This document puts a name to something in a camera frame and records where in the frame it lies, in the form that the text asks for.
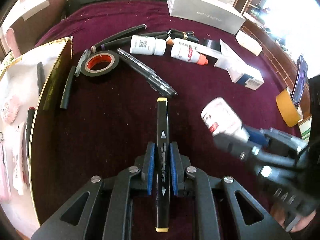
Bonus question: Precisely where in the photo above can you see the pink fuzzy brooch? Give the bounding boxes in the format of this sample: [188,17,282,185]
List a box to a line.
[0,94,21,126]

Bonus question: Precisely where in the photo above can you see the clear ballpoint pen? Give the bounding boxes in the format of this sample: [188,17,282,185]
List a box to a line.
[74,49,92,77]

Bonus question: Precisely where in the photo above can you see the small white box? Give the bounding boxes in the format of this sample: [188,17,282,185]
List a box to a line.
[235,30,263,56]

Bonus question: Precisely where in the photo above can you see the white bottle with orange cap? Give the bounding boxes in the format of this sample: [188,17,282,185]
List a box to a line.
[171,38,209,66]

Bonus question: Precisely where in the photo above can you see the white box with gold rim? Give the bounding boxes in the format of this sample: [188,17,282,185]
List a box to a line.
[0,36,73,233]

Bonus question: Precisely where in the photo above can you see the small black tape roll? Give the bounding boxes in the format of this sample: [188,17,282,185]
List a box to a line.
[203,38,222,53]

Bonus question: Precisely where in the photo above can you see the pink white cream tube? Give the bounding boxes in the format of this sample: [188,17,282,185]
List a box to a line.
[11,121,28,196]

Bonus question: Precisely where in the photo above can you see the thin white barcode box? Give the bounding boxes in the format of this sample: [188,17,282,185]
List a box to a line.
[197,45,223,58]

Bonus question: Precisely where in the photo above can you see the black marker with yellow ends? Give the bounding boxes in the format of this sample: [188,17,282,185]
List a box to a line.
[155,97,171,232]

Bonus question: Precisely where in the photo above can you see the clear cartoon print pouch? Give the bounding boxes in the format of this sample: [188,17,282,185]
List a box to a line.
[0,130,12,202]

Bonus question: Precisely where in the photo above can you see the brown armchair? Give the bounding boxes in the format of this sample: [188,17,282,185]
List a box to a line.
[5,0,67,58]

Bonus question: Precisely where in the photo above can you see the white bottle with red label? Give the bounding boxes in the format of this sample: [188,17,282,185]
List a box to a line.
[201,97,250,143]

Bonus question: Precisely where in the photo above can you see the black tape roll red core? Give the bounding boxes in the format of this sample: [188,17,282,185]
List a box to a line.
[80,50,120,77]

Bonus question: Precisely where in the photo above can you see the white pill bottle green label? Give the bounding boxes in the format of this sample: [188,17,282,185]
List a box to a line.
[130,35,167,56]

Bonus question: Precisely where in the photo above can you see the green and white carton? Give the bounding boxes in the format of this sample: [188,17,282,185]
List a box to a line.
[299,119,312,140]

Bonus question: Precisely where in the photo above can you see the person's right hand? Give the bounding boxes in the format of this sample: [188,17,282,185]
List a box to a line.
[271,201,316,233]

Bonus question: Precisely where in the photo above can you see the long silver grey box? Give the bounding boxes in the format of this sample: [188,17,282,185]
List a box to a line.
[167,0,246,35]

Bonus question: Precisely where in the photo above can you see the yellow tape roll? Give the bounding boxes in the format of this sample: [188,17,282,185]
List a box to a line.
[276,88,303,128]

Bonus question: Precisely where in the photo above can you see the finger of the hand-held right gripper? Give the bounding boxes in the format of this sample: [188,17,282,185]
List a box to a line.
[246,127,308,153]
[215,131,295,168]

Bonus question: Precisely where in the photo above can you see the black marker with beige end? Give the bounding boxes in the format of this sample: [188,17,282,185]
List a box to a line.
[91,24,147,52]

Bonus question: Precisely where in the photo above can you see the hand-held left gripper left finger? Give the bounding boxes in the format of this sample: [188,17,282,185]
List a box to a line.
[30,142,157,240]

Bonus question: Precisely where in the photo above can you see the white and blue medicine box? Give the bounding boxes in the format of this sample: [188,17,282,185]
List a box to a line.
[228,62,265,91]

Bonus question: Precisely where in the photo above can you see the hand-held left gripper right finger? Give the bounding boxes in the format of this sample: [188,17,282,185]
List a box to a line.
[170,142,290,240]

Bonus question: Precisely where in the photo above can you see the smartphone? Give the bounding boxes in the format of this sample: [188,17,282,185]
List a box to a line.
[292,55,308,105]

